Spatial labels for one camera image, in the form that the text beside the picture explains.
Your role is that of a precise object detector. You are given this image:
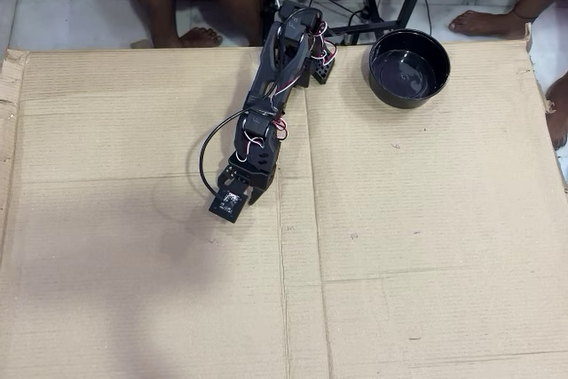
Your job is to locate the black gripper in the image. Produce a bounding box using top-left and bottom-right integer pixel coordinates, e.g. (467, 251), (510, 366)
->
(216, 141), (282, 208)

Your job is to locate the brown corrugated cardboard sheet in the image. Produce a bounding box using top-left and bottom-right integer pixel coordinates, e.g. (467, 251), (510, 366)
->
(0, 38), (568, 379)

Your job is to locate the bare brown human leg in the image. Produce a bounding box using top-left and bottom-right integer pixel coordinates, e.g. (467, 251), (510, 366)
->
(214, 0), (266, 47)
(126, 0), (224, 50)

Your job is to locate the black round plastic bowl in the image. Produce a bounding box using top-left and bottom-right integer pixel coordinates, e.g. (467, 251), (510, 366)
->
(367, 28), (453, 110)

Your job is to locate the black metal tripod stand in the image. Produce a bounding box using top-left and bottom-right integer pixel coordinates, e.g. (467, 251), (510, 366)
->
(328, 0), (439, 47)

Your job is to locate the bare brown human foot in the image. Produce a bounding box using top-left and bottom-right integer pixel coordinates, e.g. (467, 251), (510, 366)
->
(447, 0), (568, 42)
(544, 78), (568, 152)

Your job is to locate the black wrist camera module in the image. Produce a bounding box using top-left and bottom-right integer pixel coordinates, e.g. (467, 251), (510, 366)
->
(208, 188), (250, 225)

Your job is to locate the black camera cable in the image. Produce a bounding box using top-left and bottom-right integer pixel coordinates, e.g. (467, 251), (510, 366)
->
(198, 111), (249, 197)

